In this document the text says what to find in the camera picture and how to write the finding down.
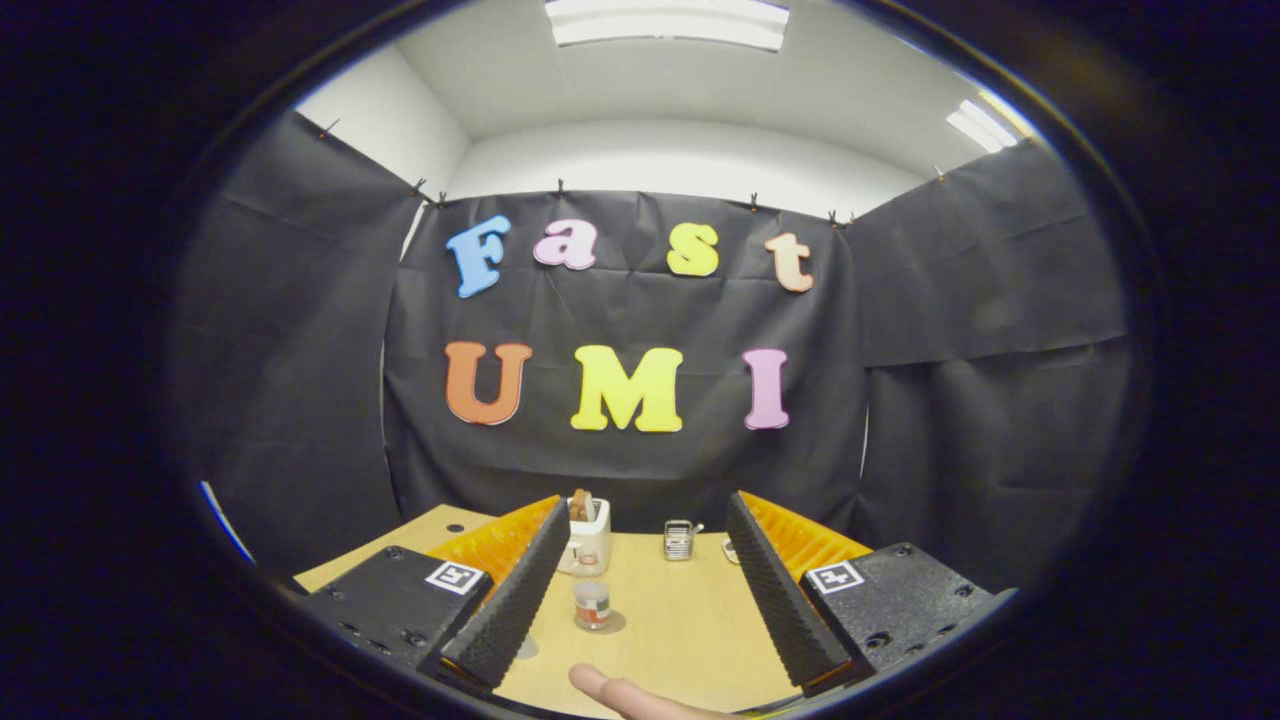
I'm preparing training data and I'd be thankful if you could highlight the long ceiling light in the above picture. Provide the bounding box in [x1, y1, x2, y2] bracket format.
[545, 0, 791, 53]

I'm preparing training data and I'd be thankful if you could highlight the clear plastic juice bottle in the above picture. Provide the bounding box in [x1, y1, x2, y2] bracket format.
[573, 581, 613, 632]

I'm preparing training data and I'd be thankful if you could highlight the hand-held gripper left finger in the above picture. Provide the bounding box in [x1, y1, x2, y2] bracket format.
[295, 493, 573, 698]

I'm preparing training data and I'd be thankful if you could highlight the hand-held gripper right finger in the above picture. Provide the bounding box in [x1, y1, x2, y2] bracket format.
[725, 489, 1019, 698]

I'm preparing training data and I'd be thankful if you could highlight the cream toaster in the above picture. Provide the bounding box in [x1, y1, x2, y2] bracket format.
[558, 497, 612, 577]

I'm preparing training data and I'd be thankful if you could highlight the small ceiling light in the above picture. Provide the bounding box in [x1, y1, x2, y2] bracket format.
[945, 98, 1021, 154]

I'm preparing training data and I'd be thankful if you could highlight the wooden table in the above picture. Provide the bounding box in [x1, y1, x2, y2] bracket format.
[293, 503, 871, 720]

